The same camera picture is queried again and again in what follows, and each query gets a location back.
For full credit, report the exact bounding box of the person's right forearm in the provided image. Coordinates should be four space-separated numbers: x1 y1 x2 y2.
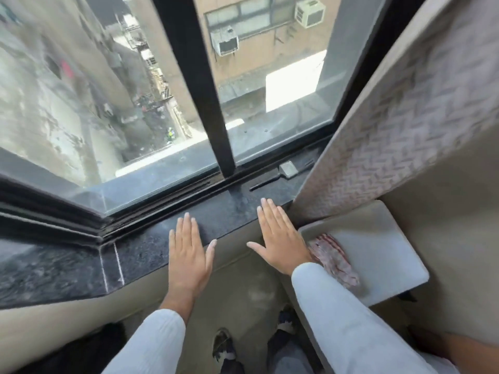
291 262 462 374

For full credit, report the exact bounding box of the black object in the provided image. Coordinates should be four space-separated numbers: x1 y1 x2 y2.
0 322 127 374

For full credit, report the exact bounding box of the person's right leg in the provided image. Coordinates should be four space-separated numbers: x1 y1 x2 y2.
268 330 326 374

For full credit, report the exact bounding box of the person's left hand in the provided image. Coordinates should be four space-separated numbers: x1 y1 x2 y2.
168 212 218 289

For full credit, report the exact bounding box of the red and white striped cloth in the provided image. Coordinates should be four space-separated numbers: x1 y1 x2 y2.
307 234 360 288

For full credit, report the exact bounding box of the person's right hand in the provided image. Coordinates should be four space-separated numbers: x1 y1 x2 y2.
246 198 314 276

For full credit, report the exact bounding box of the person's shoe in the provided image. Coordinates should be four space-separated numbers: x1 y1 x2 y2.
276 307 298 335
212 328 237 363

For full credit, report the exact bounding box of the brown rounded object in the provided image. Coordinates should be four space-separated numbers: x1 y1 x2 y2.
407 326 499 374

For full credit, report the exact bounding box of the white air conditioner unit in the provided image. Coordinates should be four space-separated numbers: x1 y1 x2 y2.
210 26 240 57
294 0 326 29

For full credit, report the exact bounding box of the beige herringbone fabric panel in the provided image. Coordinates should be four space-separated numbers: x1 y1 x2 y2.
292 0 499 231

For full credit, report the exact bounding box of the black window frame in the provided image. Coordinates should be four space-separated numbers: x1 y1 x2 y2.
0 0 429 246

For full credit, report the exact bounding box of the person's left forearm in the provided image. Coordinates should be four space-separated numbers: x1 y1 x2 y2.
102 285 200 374

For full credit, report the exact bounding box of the black granite window sill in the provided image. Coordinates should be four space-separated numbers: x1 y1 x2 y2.
0 149 326 309

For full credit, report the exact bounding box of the person's right shoe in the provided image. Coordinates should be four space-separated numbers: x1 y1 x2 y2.
276 307 298 335

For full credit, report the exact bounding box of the person's left shoe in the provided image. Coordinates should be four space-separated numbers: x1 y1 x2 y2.
212 328 237 363

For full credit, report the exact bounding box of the black-handled paint brush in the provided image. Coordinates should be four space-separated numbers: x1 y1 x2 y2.
249 160 315 192

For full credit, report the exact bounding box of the window glass pane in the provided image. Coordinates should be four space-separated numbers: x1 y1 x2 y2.
193 0 390 162
0 0 219 215

